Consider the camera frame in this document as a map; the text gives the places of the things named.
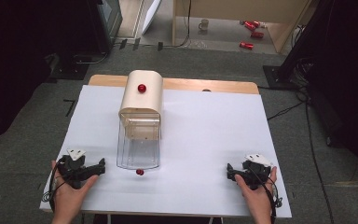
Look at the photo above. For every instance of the person's right hand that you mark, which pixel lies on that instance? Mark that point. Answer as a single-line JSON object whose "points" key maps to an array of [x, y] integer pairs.
{"points": [[259, 200]]}

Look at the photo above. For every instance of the wooden table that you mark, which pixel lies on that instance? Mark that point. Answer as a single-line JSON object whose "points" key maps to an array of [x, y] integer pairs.
{"points": [[180, 84]]}

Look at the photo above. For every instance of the clear door with red knob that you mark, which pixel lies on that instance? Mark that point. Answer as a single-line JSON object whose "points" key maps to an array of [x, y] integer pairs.
{"points": [[138, 152]]}

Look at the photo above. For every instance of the beige mug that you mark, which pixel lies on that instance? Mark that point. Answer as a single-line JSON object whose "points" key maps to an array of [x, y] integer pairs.
{"points": [[203, 25]]}

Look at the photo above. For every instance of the white board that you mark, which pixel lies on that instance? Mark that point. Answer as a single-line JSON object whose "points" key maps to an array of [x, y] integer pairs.
{"points": [[151, 14]]}

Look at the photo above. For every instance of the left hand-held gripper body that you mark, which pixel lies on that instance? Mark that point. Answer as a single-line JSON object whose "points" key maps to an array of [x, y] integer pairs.
{"points": [[72, 168]]}

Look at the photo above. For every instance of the dark curtain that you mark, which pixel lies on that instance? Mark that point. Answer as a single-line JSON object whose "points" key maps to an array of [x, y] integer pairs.
{"points": [[9, 62], [348, 77]]}

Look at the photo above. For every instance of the dark cabinet with screen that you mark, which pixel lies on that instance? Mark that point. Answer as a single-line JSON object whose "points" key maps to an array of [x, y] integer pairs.
{"points": [[110, 21]]}

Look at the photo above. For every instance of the black tape strip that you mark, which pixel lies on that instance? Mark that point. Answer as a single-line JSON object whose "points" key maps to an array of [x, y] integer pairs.
{"points": [[123, 44], [160, 46], [136, 44]]}

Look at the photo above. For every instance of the white table leg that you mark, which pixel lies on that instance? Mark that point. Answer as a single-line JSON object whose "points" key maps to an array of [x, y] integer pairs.
{"points": [[216, 220], [108, 219]]}

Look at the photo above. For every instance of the white table cover sheet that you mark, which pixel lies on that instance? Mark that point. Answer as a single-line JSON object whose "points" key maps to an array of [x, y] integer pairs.
{"points": [[205, 149]]}

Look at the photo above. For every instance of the wooden box with red knob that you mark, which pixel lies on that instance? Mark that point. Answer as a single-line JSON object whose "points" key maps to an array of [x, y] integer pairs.
{"points": [[144, 99]]}

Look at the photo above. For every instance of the person's left hand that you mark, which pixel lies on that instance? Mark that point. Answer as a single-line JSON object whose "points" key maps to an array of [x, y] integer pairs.
{"points": [[68, 199]]}

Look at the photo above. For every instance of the black stand base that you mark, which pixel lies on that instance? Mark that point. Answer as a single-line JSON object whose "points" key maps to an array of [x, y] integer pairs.
{"points": [[276, 77], [71, 68]]}

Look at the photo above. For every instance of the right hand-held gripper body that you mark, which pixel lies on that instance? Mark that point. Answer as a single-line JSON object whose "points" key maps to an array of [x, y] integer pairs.
{"points": [[256, 172]]}

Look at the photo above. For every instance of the black floor tape mark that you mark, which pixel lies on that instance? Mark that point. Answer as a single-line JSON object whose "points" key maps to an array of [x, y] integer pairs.
{"points": [[70, 107]]}

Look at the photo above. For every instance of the red can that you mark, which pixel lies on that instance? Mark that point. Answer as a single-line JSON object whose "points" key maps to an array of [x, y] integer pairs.
{"points": [[251, 25], [257, 34], [246, 45]]}

